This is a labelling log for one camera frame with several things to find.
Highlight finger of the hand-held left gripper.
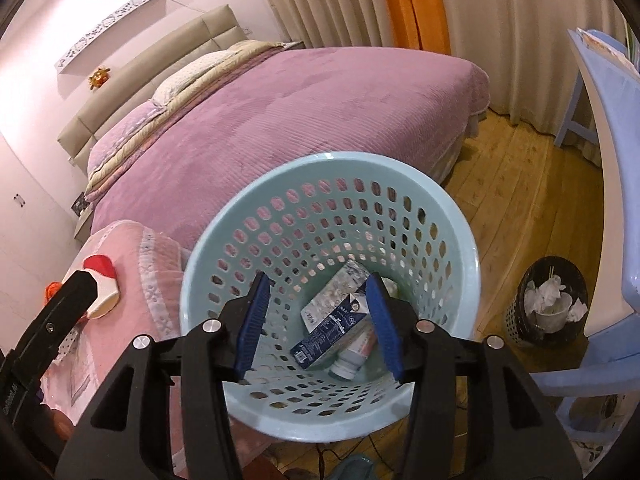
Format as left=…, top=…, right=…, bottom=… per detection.
left=12, top=270, right=98, bottom=393

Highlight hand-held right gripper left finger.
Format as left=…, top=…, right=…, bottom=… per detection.
left=55, top=272, right=273, bottom=480

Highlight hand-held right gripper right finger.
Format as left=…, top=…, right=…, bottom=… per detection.
left=364, top=272, right=583, bottom=480

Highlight red and white packet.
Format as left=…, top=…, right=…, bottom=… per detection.
left=80, top=255, right=121, bottom=320

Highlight blue carton box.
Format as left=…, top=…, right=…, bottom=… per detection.
left=290, top=292, right=373, bottom=371

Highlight light blue perforated plastic basket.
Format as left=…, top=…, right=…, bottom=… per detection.
left=179, top=151, right=482, bottom=433

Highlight white bottle with pink label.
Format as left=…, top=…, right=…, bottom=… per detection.
left=329, top=322, right=378, bottom=381

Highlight silver blister pill pack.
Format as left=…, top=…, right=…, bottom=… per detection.
left=300, top=259, right=373, bottom=333

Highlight pink quilt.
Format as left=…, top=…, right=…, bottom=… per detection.
left=40, top=220, right=281, bottom=480

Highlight beige nightstand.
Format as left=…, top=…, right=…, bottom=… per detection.
left=74, top=210, right=94, bottom=242

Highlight black perforated wastebasket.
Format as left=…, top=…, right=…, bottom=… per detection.
left=505, top=256, right=590, bottom=346

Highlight teal plastic object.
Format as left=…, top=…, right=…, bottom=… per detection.
left=332, top=452, right=376, bottom=480

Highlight white crumpled tissues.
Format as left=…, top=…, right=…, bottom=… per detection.
left=522, top=275, right=588, bottom=333

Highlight purple patterned pillow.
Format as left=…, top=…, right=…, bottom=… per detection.
left=89, top=100, right=166, bottom=181

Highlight purple bed blanket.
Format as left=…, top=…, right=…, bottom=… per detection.
left=87, top=45, right=491, bottom=261

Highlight beige padded headboard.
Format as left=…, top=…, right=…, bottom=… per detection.
left=56, top=4, right=251, bottom=166

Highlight white pillow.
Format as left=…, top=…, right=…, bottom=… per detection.
left=152, top=50, right=241, bottom=108

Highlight blue plastic stool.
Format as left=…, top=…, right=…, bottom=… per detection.
left=552, top=67, right=601, bottom=161

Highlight orange curtain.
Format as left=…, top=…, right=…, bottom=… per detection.
left=374, top=0, right=453, bottom=56

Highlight beige curtains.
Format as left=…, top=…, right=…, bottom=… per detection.
left=247, top=0, right=631, bottom=136

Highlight black cable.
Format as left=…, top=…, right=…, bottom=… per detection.
left=315, top=410, right=401, bottom=480

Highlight white wall shelf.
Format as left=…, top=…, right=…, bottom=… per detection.
left=54, top=0, right=167, bottom=75

